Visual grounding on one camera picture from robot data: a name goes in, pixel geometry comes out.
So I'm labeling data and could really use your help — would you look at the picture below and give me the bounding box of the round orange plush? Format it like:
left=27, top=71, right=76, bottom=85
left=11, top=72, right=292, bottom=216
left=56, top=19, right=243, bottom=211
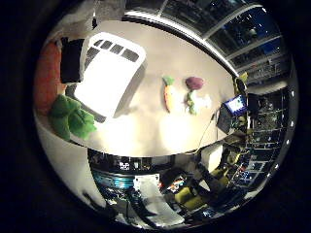
left=33, top=42, right=98, bottom=142

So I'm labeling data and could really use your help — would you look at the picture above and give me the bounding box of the slim orange carrot plush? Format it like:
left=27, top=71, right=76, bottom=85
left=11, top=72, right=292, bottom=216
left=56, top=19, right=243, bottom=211
left=161, top=76, right=178, bottom=114

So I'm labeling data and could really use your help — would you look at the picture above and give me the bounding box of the purple plush vegetable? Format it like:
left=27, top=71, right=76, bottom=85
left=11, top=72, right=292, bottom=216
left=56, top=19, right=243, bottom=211
left=185, top=76, right=205, bottom=91

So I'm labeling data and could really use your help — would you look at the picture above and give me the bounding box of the yellow corn plush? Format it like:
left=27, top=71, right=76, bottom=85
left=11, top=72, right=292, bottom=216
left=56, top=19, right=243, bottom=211
left=185, top=90, right=213, bottom=116

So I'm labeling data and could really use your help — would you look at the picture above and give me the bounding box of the white slotted plastic container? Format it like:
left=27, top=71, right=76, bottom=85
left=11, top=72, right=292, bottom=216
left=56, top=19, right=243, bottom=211
left=66, top=31, right=148, bottom=124

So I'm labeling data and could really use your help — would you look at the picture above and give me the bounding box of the teal equipment box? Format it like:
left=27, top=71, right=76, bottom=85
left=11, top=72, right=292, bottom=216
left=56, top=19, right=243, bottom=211
left=93, top=173, right=135, bottom=190

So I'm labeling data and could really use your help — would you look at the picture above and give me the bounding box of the black laptop with lit screen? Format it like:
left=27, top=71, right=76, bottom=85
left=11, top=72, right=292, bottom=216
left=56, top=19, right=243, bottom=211
left=216, top=94, right=249, bottom=135

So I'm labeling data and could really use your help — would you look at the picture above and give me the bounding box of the white box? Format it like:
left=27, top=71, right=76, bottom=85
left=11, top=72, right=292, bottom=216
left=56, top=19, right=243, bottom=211
left=200, top=145, right=225, bottom=173

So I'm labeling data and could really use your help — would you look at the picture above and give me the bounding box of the small yellow object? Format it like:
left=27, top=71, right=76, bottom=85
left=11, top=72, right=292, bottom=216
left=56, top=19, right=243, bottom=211
left=233, top=71, right=250, bottom=95

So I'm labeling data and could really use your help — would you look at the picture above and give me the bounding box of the yellow chair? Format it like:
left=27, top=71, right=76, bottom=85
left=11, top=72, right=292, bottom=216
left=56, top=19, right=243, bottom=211
left=175, top=187, right=192, bottom=206
left=186, top=195, right=208, bottom=212

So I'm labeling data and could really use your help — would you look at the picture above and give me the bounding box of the person in dark clothes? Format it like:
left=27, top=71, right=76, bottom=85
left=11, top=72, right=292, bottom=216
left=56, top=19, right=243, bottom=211
left=193, top=161, right=247, bottom=208

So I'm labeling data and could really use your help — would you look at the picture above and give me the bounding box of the black storage shelf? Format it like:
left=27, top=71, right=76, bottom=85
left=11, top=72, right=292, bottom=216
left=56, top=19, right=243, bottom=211
left=246, top=86, right=293, bottom=183

